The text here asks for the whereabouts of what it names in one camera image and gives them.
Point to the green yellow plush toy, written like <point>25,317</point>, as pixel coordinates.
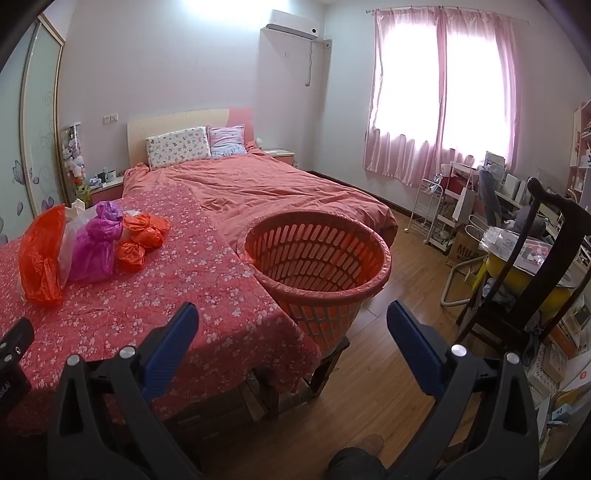
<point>83,193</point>

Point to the beige pink headboard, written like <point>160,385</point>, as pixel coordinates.
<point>184,119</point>

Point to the white pipe cover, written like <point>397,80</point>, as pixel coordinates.
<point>310,64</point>

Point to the grey office chair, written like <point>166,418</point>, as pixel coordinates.
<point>489,198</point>

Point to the bed with red duvet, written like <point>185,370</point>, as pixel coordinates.
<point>277,184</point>

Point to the red floral tablecloth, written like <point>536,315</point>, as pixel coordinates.
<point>138,295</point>

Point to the white mug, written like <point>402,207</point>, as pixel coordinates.
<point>111,175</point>

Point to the pink white nightstand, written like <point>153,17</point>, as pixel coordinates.
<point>284,158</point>
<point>106,191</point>

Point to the hanging plush toy rack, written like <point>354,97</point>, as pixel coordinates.
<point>74,157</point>

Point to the white floral pillow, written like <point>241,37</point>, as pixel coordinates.
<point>178,145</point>

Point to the yellow plastic basin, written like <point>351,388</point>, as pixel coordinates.
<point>517,277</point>

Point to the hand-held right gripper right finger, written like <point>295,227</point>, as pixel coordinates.
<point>413,344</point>

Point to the dark wooden stool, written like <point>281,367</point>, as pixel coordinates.
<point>323,369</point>

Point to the dark wooden chair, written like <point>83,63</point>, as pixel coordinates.
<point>554,196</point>

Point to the white storage trolley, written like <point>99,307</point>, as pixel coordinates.
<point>455,170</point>

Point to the purple plastic bag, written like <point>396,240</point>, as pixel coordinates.
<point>94,249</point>

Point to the white bookshelf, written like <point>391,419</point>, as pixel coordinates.
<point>581,152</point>

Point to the pink striped pillow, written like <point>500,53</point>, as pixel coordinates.
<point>226,138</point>

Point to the pink curtain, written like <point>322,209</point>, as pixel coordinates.
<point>503,92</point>
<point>392,152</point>

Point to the large orange plastic bag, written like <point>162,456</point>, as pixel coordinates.
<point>44,258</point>

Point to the brown cardboard box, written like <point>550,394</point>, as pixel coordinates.
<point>464,251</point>

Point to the curtain rod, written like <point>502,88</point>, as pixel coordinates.
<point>522,21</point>

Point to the orange plastic laundry basket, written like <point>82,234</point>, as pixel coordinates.
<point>323,318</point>

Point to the white metal tube frame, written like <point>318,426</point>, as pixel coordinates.
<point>445,286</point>

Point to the pile of cardboard boxes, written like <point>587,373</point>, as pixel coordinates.
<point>568,378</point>

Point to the knotted orange plastic bag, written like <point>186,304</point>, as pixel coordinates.
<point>147,230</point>
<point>129,256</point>

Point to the white air conditioner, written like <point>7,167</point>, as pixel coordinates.
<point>293,23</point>

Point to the white picture frame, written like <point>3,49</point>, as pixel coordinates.
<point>494,161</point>

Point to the flower print sliding wardrobe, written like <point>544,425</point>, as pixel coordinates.
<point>41,115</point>

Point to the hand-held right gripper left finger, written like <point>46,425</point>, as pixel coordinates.
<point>171,350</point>

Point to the white plastic bag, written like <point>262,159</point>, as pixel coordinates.
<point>69,244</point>

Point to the white paper bag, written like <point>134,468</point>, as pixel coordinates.
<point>464,205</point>

